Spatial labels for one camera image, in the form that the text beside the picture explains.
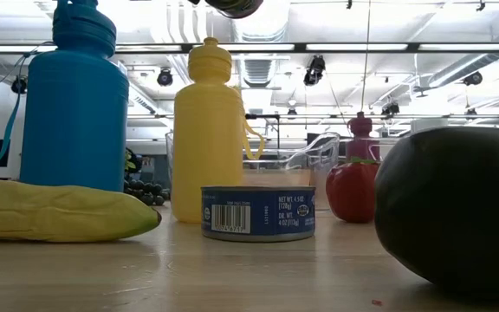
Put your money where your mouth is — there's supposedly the yellow banana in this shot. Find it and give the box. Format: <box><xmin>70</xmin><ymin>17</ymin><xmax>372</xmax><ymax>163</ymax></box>
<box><xmin>0</xmin><ymin>179</ymin><xmax>163</xmax><ymax>244</ymax></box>

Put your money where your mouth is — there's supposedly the red toy strawberry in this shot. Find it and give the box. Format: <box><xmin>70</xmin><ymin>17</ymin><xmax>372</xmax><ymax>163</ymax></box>
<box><xmin>325</xmin><ymin>157</ymin><xmax>383</xmax><ymax>224</ymax></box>

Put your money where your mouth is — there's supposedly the magenta plastic water bottle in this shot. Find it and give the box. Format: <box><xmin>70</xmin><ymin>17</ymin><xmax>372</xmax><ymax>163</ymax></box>
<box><xmin>346</xmin><ymin>111</ymin><xmax>381</xmax><ymax>162</ymax></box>

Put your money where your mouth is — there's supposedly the black background rack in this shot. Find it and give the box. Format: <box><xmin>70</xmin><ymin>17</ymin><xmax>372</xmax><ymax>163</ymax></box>
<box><xmin>244</xmin><ymin>113</ymin><xmax>282</xmax><ymax>151</ymax></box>

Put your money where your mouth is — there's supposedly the yellow plastic water bottle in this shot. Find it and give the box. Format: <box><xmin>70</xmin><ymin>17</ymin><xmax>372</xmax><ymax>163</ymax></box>
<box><xmin>171</xmin><ymin>36</ymin><xmax>266</xmax><ymax>224</ymax></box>

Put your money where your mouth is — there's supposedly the blue plastic water bottle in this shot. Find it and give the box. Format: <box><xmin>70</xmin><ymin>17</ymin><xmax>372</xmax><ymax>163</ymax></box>
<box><xmin>0</xmin><ymin>0</ymin><xmax>130</xmax><ymax>193</ymax></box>

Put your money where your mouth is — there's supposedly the black overhead rail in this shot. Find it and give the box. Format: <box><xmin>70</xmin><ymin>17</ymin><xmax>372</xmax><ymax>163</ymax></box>
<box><xmin>0</xmin><ymin>42</ymin><xmax>499</xmax><ymax>55</ymax></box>

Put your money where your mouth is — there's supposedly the black toy grape bunch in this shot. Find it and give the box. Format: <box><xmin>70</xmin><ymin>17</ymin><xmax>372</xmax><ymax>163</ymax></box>
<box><xmin>122</xmin><ymin>176</ymin><xmax>171</xmax><ymax>207</ymax></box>

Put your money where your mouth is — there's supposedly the dark brown avocado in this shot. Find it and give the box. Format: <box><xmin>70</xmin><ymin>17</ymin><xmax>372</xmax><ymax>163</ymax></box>
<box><xmin>373</xmin><ymin>127</ymin><xmax>499</xmax><ymax>300</ymax></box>

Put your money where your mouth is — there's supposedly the large clear plastic bin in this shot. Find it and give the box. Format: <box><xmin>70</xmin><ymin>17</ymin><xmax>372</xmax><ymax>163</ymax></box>
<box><xmin>165</xmin><ymin>131</ymin><xmax>341</xmax><ymax>211</ymax></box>

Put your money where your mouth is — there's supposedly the black ceiling spotlight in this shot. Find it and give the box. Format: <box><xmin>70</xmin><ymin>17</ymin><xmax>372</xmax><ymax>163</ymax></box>
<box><xmin>463</xmin><ymin>71</ymin><xmax>483</xmax><ymax>87</ymax></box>
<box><xmin>10</xmin><ymin>75</ymin><xmax>29</xmax><ymax>95</ymax></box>
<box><xmin>381</xmin><ymin>101</ymin><xmax>401</xmax><ymax>118</ymax></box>
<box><xmin>157</xmin><ymin>68</ymin><xmax>174</xmax><ymax>87</ymax></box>
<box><xmin>303</xmin><ymin>55</ymin><xmax>327</xmax><ymax>87</ymax></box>

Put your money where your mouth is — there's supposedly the blue labelled tuna can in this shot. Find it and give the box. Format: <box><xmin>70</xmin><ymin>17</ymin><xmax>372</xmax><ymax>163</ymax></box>
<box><xmin>200</xmin><ymin>185</ymin><xmax>317</xmax><ymax>244</ymax></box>
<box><xmin>204</xmin><ymin>0</ymin><xmax>264</xmax><ymax>20</ymax></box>

